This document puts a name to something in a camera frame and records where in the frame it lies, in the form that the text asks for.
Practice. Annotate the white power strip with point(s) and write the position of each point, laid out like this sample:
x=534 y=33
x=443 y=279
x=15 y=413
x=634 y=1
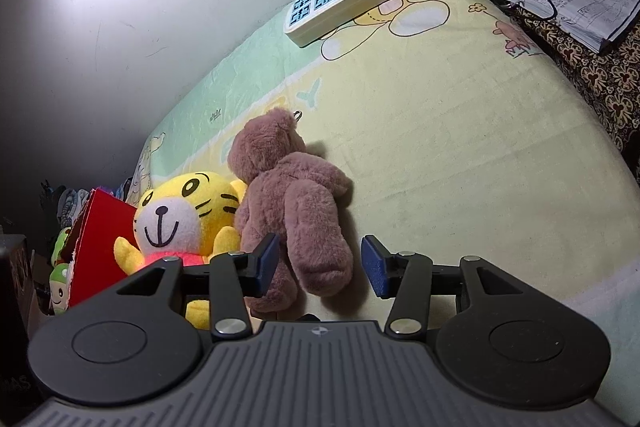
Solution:
x=340 y=2

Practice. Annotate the pile of clothes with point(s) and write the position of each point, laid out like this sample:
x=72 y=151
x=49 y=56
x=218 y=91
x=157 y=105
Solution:
x=70 y=202

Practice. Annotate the red cardboard box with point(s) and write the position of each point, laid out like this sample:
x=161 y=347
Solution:
x=100 y=227

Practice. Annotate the pastel printed bedsheet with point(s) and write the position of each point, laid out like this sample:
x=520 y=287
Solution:
x=450 y=157

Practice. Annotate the lime green frog plush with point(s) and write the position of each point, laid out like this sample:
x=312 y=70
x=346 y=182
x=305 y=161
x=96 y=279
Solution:
x=62 y=243

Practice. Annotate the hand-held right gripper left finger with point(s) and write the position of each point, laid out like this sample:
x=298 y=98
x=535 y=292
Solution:
x=267 y=264

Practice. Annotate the brown teddy bear plush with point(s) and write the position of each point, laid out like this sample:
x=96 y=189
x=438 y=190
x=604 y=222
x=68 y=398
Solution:
x=300 y=197

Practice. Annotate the green-capped plush doll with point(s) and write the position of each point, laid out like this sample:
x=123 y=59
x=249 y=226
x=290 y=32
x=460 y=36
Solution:
x=60 y=282

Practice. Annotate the dark patterned cloth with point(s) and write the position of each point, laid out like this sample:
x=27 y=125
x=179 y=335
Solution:
x=600 y=72

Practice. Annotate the yellow tiger plush toy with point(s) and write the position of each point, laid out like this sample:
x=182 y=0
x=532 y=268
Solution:
x=170 y=217

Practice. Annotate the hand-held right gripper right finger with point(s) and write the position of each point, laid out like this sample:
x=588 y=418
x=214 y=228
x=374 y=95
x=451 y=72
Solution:
x=372 y=267

